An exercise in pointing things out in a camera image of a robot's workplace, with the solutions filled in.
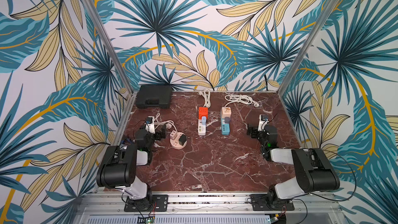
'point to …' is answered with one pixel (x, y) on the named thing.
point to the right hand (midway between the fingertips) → (257, 123)
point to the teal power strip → (225, 126)
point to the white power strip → (201, 128)
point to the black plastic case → (154, 96)
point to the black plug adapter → (182, 139)
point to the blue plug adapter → (203, 120)
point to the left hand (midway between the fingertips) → (158, 125)
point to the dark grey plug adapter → (227, 120)
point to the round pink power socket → (175, 143)
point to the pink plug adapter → (173, 134)
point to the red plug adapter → (203, 111)
